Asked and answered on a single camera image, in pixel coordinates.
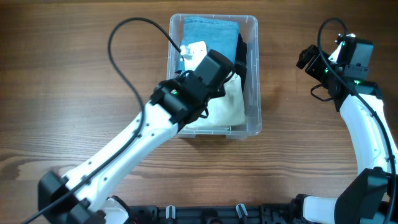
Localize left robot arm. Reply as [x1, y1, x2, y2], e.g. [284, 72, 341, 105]
[38, 50, 234, 223]

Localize black garment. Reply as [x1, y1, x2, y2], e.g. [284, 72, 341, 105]
[234, 34, 248, 91]

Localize cream white cloth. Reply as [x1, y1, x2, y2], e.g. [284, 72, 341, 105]
[186, 73, 246, 129]

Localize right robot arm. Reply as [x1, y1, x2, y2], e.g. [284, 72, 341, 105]
[297, 34, 397, 223]

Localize clear plastic storage container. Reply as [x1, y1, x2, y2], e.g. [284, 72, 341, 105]
[169, 14, 262, 139]

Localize blue denim jeans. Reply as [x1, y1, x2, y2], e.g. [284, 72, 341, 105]
[180, 16, 239, 63]

